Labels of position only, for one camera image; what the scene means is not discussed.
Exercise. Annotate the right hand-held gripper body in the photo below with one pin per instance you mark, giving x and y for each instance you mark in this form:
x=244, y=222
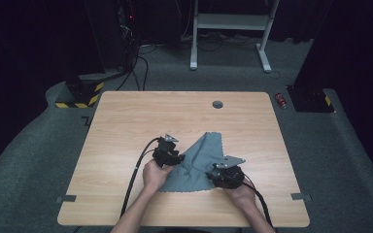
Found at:
x=230, y=176

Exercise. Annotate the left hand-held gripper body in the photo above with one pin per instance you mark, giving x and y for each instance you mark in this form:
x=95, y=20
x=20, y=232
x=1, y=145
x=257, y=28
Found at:
x=165, y=153

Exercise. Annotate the grey cloth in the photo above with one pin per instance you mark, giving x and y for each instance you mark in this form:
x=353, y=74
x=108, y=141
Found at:
x=197, y=158

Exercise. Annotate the person's right hand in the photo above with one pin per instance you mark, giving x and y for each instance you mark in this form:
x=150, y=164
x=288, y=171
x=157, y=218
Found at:
x=244, y=197

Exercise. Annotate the person's left hand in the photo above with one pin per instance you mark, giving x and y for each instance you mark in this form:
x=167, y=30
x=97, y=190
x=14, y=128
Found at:
x=155, y=178

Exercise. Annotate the grey tape strip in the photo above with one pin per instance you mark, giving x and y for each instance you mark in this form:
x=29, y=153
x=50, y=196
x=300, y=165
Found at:
x=65, y=198
x=301, y=196

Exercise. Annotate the red can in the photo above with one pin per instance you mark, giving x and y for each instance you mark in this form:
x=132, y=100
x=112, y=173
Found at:
x=280, y=100

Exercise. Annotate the black yellow striped stand base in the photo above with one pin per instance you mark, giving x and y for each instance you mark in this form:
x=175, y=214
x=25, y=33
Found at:
x=84, y=93

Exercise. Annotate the dark equipment rack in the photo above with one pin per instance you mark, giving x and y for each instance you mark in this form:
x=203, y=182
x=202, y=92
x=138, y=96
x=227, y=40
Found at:
x=128, y=29

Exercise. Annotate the white metal stand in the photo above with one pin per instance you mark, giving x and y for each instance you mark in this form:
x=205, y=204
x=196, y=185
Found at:
x=233, y=22

